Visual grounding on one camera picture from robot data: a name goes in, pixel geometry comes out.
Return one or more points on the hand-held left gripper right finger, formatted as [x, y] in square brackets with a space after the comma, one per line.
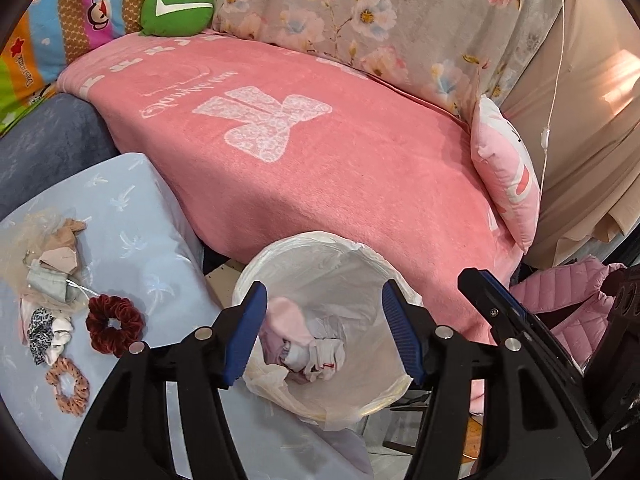
[400, 325]

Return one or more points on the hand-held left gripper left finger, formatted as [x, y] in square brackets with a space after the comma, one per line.
[245, 335]

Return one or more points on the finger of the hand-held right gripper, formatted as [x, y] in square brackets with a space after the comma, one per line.
[500, 300]
[480, 300]

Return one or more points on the white lined trash bin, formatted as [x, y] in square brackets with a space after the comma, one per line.
[350, 285]

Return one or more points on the beige sock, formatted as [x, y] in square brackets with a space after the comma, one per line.
[62, 245]

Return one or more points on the pale pink cloth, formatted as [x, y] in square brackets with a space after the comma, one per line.
[285, 317]

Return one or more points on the pink down jacket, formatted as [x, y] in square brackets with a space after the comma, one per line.
[560, 305]

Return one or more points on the small pink pillow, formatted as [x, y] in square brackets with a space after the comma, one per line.
[505, 175]

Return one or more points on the light blue printed tablecloth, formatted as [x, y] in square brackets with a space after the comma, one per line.
[140, 240]

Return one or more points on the dark red velvet scrunchie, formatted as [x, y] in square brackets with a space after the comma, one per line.
[100, 330]

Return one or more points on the pink bow print blanket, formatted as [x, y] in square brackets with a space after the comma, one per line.
[325, 185]

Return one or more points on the black white patterned scrunchie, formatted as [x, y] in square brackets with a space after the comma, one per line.
[62, 332]

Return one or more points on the pink dotted scrunchie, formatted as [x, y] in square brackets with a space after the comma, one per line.
[56, 375]

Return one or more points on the beige curtain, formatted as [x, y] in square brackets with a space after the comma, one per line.
[590, 125]

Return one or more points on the leopard print scrunchie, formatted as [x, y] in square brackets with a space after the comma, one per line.
[40, 332]

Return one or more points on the floral grey quilt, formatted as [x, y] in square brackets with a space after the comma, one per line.
[380, 15]

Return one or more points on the green round pillow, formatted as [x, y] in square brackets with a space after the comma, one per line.
[175, 10]

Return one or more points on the colourful striped cartoon blanket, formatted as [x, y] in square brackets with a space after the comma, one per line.
[55, 35]

